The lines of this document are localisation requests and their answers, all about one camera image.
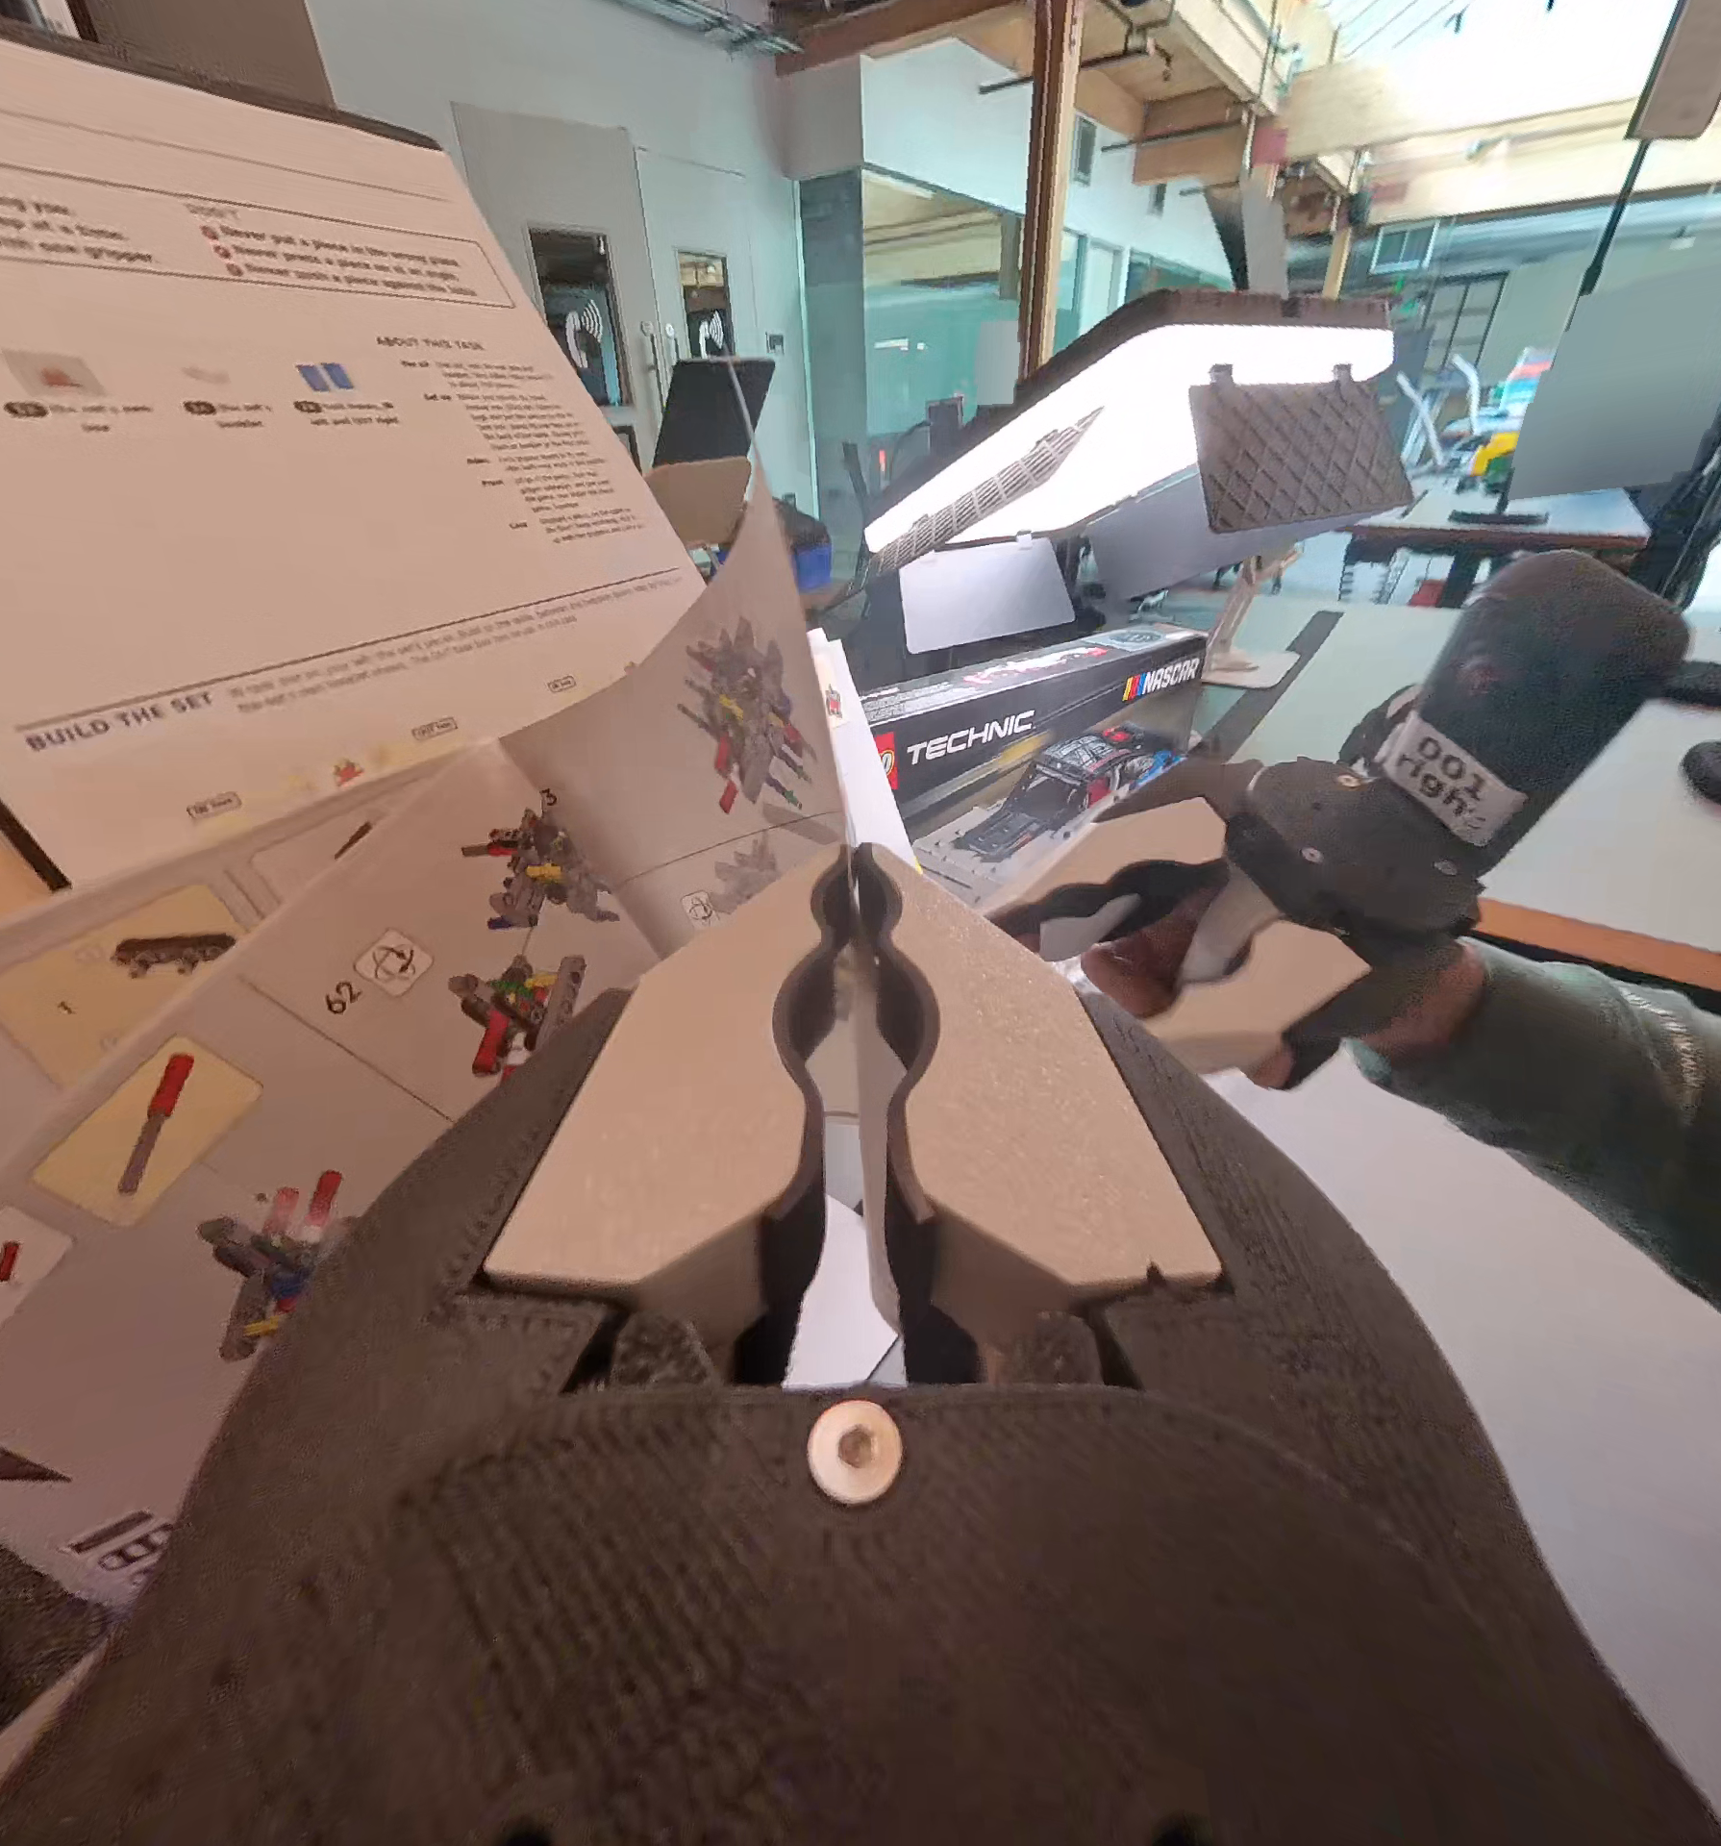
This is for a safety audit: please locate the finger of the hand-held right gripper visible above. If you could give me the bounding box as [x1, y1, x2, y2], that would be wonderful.
[988, 792, 1242, 959]
[1145, 874, 1375, 1080]

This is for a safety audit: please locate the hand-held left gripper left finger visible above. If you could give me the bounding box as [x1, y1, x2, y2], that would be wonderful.
[481, 840, 859, 1371]

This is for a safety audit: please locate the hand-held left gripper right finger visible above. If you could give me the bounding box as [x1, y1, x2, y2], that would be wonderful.
[859, 840, 1226, 1357]

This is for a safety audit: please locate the lego instruction booklet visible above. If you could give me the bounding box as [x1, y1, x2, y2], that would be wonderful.
[0, 489, 925, 1605]

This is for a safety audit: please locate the person's right forearm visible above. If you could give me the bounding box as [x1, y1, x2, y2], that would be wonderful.
[1355, 943, 1721, 1341]

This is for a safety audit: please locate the black lego set box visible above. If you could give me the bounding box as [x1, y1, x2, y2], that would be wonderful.
[859, 626, 1212, 907]

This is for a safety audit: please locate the person's right hand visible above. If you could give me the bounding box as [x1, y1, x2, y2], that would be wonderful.
[1075, 905, 1496, 1092]

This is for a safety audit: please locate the pale wooden stand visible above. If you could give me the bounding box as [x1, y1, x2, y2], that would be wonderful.
[1204, 544, 1307, 681]

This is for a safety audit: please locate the white diffuser panel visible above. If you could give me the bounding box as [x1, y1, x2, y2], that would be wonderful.
[897, 536, 1079, 657]

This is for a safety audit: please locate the background wooden desk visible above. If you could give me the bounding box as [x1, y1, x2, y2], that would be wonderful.
[1343, 481, 1656, 606]

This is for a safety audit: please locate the black honeycomb grid panel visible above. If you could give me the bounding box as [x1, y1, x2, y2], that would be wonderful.
[1190, 366, 1414, 534]

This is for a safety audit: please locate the bright studio light panel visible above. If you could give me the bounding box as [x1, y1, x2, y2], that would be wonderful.
[861, 287, 1401, 606]

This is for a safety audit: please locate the black square panel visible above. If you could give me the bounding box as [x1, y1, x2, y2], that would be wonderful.
[651, 356, 780, 469]

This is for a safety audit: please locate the black light stand pole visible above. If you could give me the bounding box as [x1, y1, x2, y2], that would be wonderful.
[1583, 0, 1721, 289]

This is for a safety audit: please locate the glass phone booth door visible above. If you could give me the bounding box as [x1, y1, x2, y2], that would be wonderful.
[530, 227, 639, 412]
[673, 247, 740, 362]

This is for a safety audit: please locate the white task instruction card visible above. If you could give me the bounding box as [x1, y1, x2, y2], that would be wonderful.
[0, 29, 711, 887]

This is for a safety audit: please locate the wooden support post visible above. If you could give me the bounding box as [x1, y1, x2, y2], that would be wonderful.
[1020, 0, 1089, 380]

